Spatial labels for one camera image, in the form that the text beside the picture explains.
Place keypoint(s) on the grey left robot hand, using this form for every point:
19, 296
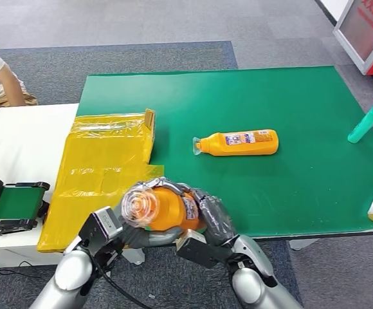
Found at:
148, 239

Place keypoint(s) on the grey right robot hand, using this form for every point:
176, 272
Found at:
215, 217

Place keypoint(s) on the orange detergent bottle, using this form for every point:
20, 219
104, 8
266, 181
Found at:
167, 209
238, 143

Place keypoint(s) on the teal green tube bottle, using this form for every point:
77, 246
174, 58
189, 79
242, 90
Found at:
366, 123

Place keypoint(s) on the yellow taped cardboard ramp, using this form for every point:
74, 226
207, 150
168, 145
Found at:
96, 162

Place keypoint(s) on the green table mat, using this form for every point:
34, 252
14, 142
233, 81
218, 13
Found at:
238, 98

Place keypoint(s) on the small green conveyor belt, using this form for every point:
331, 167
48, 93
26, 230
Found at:
17, 202

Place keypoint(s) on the red and white sign stand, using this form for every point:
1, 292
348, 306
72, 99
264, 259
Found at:
366, 30

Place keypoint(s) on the white table support bracket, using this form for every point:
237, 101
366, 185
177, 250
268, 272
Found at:
300, 244
135, 256

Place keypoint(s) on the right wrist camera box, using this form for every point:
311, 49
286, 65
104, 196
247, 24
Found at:
202, 249

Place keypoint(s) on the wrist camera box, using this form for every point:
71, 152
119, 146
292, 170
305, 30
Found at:
101, 226
202, 249

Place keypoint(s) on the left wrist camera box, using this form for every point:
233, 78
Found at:
101, 226

